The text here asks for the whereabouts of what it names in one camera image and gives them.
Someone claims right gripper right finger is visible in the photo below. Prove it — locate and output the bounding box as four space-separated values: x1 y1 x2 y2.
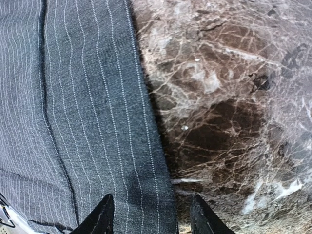
190 194 235 234

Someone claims black pinstriped long sleeve shirt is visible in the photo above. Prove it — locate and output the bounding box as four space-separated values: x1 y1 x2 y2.
0 0 178 234

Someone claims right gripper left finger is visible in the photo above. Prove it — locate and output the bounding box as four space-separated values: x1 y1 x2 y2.
71 194 115 234

